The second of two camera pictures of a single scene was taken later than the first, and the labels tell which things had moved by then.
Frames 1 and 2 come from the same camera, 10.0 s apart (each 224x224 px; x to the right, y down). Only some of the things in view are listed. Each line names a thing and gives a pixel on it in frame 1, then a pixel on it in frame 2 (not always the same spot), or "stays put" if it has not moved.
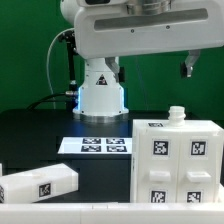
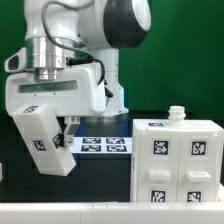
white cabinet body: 176,160 stays put
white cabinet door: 199,167 stays put
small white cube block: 158,166 stays put
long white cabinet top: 38,184 → 44,140
